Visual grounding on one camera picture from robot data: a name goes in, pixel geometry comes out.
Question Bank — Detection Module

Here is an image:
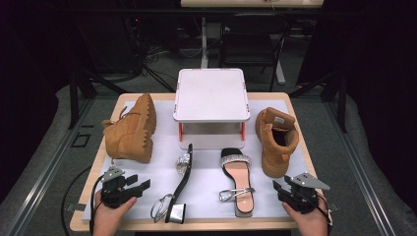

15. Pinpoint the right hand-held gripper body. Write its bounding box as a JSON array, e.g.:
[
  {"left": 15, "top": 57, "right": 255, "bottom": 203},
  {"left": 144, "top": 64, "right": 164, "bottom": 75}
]
[{"left": 277, "top": 171, "right": 331, "bottom": 215}]

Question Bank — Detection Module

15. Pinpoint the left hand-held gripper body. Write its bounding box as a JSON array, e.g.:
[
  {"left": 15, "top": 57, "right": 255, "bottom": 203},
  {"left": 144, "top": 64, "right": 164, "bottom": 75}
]
[{"left": 98, "top": 165, "right": 140, "bottom": 209}]

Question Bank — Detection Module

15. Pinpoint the tan suede boot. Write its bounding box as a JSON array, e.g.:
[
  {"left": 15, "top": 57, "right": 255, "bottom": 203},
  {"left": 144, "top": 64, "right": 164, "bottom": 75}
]
[
  {"left": 101, "top": 92, "right": 157, "bottom": 165},
  {"left": 255, "top": 106, "right": 300, "bottom": 179}
]

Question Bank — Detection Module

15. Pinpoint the black rhinestone strap sandal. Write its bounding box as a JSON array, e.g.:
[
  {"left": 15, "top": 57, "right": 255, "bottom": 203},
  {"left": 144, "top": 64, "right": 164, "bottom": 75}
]
[
  {"left": 218, "top": 147, "right": 257, "bottom": 218},
  {"left": 149, "top": 143, "right": 194, "bottom": 225}
]

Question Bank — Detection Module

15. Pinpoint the white two-tier shoe rack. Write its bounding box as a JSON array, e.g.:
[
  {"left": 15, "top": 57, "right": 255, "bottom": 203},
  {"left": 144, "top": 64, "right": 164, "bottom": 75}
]
[{"left": 172, "top": 68, "right": 252, "bottom": 150}]

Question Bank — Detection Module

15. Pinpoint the person's left hand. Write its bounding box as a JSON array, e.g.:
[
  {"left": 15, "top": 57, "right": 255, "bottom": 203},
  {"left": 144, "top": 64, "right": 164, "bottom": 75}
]
[{"left": 92, "top": 190, "right": 138, "bottom": 236}]

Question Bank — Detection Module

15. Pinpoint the person's right hand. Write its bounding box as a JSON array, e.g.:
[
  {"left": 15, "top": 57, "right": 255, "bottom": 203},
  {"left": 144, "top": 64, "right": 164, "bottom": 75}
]
[{"left": 282, "top": 197, "right": 330, "bottom": 236}]

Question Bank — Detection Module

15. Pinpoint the white table mat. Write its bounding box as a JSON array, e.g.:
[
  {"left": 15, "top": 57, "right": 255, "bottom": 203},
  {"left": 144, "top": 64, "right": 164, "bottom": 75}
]
[{"left": 82, "top": 98, "right": 324, "bottom": 220}]

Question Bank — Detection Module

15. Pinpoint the black metal stand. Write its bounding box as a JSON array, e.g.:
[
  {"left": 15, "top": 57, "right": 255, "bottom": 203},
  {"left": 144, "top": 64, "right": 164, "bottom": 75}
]
[
  {"left": 67, "top": 62, "right": 131, "bottom": 130},
  {"left": 288, "top": 67, "right": 349, "bottom": 134}
]

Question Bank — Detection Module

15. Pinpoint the black folding chair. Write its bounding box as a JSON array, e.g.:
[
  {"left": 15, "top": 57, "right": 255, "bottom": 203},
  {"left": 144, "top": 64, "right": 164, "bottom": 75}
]
[{"left": 218, "top": 13, "right": 293, "bottom": 92}]

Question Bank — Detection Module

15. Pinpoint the white desk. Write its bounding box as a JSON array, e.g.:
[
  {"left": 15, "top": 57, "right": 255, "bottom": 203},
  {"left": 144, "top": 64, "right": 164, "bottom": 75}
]
[{"left": 180, "top": 0, "right": 326, "bottom": 87}]

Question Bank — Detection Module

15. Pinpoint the left hand-held gripper black cable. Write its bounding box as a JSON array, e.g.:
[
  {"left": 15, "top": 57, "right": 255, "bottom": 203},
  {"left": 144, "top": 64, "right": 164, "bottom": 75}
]
[{"left": 88, "top": 175, "right": 109, "bottom": 236}]

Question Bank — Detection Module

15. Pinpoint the hand-held gripper black cable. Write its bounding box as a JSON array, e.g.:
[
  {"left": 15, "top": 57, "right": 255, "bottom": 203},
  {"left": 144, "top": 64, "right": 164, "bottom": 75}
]
[
  {"left": 88, "top": 175, "right": 109, "bottom": 236},
  {"left": 314, "top": 192, "right": 334, "bottom": 228}
]

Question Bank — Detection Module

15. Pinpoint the right hand-held gripper black cable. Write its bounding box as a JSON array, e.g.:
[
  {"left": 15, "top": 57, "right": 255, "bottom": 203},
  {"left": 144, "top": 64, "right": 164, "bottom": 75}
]
[{"left": 314, "top": 192, "right": 334, "bottom": 228}]

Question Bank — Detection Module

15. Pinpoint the black floor cable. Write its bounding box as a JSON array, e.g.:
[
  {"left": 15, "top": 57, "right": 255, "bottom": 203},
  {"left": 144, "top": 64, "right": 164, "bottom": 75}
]
[{"left": 60, "top": 165, "right": 92, "bottom": 236}]

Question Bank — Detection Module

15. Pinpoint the aluminium floor rail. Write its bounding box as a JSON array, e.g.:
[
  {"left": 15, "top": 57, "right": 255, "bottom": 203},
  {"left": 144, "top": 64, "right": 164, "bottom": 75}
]
[
  {"left": 8, "top": 97, "right": 96, "bottom": 236},
  {"left": 323, "top": 97, "right": 399, "bottom": 236}
]

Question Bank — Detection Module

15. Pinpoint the bundle of black cables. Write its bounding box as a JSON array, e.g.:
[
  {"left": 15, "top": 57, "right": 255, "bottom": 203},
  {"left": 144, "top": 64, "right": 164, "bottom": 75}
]
[{"left": 122, "top": 16, "right": 180, "bottom": 94}]

